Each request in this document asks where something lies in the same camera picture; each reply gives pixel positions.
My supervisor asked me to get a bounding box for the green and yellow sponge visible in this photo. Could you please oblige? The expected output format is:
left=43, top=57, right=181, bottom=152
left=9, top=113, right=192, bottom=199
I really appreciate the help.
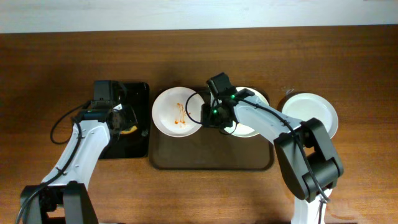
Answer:
left=120, top=126, right=137, bottom=135

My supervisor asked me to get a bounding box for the white plate with sauce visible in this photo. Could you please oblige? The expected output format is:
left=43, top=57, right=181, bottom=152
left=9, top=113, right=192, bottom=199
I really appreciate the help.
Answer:
left=223, top=87, right=269, bottom=138

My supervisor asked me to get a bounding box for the pink plate with sauce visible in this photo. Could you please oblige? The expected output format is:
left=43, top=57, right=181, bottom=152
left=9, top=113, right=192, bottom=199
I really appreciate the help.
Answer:
left=152, top=87, right=205, bottom=138

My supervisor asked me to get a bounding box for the white plate with red streak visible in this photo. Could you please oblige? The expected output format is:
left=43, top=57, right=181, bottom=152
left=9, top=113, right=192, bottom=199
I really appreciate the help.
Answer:
left=282, top=93, right=338, bottom=138

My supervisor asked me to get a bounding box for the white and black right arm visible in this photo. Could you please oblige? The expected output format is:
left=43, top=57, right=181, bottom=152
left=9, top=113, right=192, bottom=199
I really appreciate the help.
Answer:
left=201, top=91, right=344, bottom=223

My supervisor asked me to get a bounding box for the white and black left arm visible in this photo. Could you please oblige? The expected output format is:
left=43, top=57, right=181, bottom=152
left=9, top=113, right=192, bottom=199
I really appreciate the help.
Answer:
left=16, top=80, right=137, bottom=223

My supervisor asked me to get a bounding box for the black rectangular sponge tray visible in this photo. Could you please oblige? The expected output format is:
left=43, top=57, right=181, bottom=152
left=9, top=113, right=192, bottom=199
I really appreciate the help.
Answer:
left=99, top=82, right=151, bottom=159

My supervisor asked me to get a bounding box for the brown serving tray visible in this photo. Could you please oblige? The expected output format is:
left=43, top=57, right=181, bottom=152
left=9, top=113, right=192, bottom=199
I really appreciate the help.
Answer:
left=149, top=89, right=275, bottom=171

